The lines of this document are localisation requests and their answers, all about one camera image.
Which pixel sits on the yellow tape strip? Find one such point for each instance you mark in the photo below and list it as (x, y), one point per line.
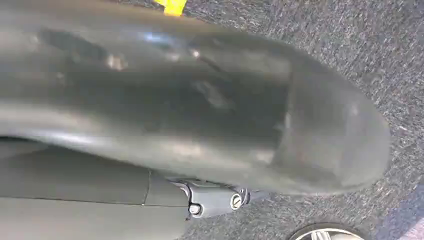
(173, 5)

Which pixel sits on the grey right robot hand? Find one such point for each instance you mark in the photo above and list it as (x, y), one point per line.
(185, 109)

